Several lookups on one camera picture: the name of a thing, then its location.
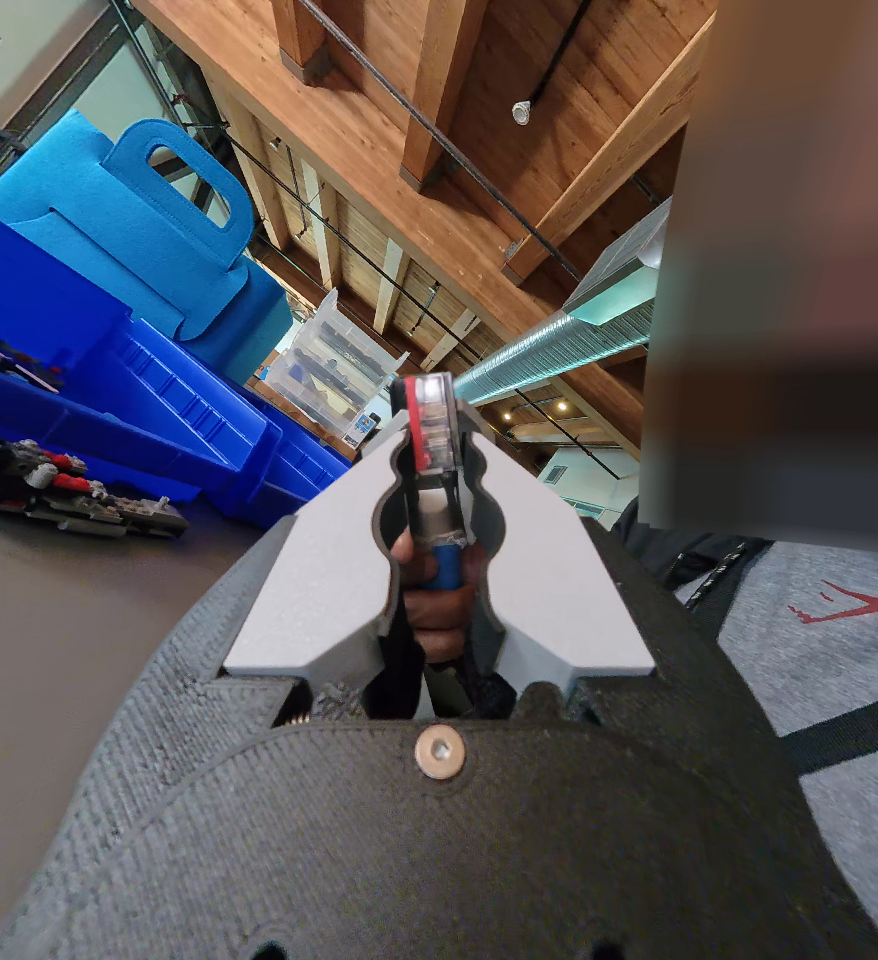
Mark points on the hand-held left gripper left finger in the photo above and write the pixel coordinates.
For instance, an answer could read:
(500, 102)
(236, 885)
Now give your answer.
(319, 592)

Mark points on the grey shirt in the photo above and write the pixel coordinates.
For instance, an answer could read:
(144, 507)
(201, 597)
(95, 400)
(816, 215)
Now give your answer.
(858, 645)

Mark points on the blue plastic bin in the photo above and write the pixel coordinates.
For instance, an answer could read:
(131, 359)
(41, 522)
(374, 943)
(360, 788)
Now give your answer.
(184, 405)

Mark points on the grey and red brick model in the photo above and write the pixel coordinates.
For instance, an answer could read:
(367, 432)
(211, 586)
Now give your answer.
(56, 480)

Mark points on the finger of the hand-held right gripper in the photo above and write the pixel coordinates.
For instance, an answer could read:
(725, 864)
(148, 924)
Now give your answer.
(416, 510)
(475, 429)

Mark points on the silver air duct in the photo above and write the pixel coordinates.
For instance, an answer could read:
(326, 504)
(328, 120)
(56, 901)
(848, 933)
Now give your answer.
(544, 352)

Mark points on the black jacket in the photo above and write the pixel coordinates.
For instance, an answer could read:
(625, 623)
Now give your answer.
(656, 547)

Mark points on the person's right hand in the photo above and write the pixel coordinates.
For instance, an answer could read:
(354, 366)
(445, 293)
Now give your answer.
(442, 622)

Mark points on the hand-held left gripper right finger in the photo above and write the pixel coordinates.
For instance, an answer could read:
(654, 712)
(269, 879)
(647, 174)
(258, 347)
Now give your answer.
(559, 592)

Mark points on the red and clear brick assembly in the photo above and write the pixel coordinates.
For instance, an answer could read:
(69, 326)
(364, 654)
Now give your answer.
(427, 420)

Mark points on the white ceiling sprinkler head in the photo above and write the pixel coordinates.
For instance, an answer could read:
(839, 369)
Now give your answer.
(523, 112)

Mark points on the light blue felt bag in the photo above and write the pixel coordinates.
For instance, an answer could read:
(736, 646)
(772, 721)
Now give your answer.
(109, 225)

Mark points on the grey-brown desk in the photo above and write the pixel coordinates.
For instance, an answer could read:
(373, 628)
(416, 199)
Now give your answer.
(71, 675)

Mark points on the pile of toy bricks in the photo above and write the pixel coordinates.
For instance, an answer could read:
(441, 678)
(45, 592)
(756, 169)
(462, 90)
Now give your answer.
(4, 360)

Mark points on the clear plastic organizer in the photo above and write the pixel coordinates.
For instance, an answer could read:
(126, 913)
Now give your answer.
(334, 360)

